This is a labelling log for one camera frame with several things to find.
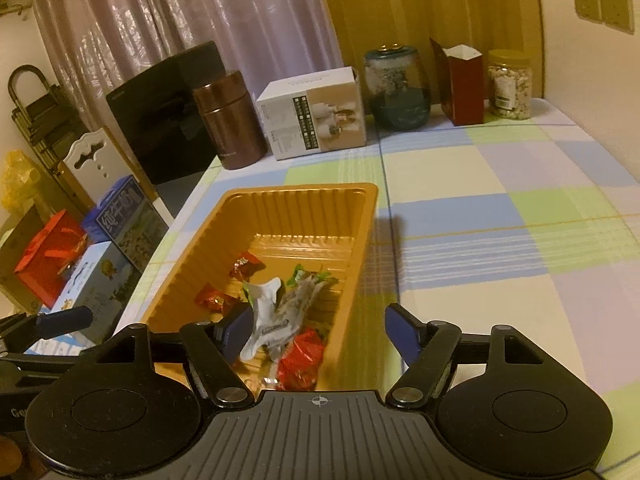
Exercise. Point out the folded black chairs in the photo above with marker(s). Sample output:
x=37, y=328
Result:
x=45, y=115

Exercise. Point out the red gift bag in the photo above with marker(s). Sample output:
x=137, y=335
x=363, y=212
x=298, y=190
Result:
x=50, y=255

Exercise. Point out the checkered tablecloth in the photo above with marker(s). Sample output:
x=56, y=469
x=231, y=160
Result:
x=500, y=210

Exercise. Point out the white carved chair back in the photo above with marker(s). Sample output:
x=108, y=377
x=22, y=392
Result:
x=92, y=160

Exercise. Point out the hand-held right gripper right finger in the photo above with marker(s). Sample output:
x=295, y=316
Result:
x=400, y=332

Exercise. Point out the pink sheer curtain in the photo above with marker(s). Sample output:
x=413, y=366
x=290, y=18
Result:
x=200, y=5

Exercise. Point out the dark red carton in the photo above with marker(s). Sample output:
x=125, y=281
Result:
x=465, y=92

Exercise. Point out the brown cardboard box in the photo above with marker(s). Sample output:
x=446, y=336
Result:
x=12, y=255

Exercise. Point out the yellow curtain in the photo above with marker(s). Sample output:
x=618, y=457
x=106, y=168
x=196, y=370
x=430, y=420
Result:
x=425, y=0

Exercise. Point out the white printed cardboard box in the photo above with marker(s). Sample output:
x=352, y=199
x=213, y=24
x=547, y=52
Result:
x=315, y=115

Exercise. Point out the brown metal thermos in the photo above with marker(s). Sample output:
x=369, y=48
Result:
x=230, y=120

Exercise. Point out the yellow plastic bag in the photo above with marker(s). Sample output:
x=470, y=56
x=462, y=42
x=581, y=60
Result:
x=20, y=180

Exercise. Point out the light blue printed box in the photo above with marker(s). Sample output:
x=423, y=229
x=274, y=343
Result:
x=100, y=280

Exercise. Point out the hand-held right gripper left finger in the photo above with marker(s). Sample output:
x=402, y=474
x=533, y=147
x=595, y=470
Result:
x=235, y=332

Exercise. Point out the orange plastic tray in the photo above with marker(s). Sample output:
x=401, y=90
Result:
x=280, y=215

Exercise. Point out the dark red snack packet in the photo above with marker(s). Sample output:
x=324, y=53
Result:
x=245, y=266

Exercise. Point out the clear plastic nut jar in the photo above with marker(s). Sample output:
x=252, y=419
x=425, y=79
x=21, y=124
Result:
x=510, y=87

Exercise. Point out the grey snack packet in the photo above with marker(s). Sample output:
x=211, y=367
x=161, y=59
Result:
x=296, y=305

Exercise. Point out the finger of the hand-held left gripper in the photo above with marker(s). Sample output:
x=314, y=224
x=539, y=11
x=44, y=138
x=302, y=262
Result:
x=65, y=321
x=45, y=364

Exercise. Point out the dark glass jar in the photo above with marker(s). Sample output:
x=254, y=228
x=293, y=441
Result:
x=397, y=95

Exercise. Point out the blue milk carton box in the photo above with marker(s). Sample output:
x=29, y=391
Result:
x=127, y=220

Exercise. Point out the black glossy box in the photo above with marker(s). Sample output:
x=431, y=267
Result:
x=160, y=110

